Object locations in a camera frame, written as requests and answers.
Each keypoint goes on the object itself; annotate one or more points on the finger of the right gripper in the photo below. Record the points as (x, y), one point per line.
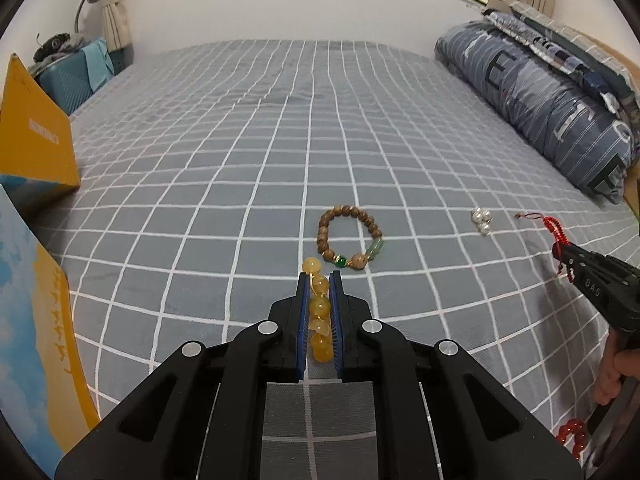
(571, 256)

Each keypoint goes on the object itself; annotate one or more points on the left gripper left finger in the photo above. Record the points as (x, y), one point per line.
(200, 414)

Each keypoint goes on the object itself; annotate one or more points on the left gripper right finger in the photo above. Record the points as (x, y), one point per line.
(438, 413)

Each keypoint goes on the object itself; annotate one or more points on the person's right hand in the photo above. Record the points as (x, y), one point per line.
(615, 364)

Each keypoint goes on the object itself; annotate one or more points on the white pearl earrings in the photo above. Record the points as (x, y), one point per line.
(481, 218)

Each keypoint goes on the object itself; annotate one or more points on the folded blue patterned duvet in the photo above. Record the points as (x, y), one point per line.
(579, 136)

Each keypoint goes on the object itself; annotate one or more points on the blue yellow cardboard box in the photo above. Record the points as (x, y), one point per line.
(45, 400)

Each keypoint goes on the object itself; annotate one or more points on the grey patterned pillow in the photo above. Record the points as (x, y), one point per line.
(603, 75)

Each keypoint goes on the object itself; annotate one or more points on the grey checked bed sheet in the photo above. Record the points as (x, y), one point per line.
(212, 177)

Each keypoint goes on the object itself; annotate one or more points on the teal suitcase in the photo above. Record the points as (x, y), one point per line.
(74, 77)

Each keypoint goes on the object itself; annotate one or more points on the beige left curtain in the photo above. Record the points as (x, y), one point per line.
(116, 28)

